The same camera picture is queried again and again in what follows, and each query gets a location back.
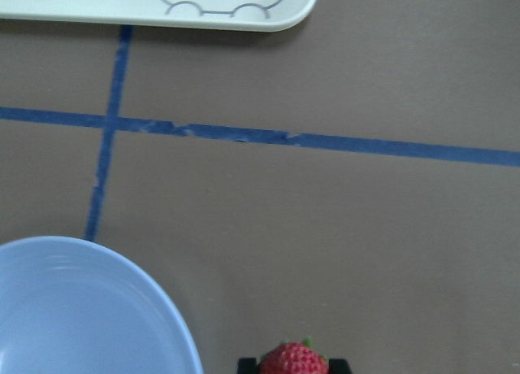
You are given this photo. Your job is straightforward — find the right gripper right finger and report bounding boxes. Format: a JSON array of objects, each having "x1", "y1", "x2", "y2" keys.
[{"x1": 328, "y1": 358, "x2": 350, "y2": 374}]

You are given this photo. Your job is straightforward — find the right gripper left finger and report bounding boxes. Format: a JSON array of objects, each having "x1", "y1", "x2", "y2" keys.
[{"x1": 236, "y1": 358, "x2": 259, "y2": 374}]

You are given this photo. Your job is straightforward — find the red strawberry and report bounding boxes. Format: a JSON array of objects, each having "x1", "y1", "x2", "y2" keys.
[{"x1": 258, "y1": 337, "x2": 329, "y2": 374}]

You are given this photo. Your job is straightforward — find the blue plate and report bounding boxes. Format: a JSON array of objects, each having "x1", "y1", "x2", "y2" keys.
[{"x1": 1, "y1": 237, "x2": 202, "y2": 373}]

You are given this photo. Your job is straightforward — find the cream bear tray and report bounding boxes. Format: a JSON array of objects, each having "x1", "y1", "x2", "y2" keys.
[{"x1": 1, "y1": 0, "x2": 317, "y2": 33}]

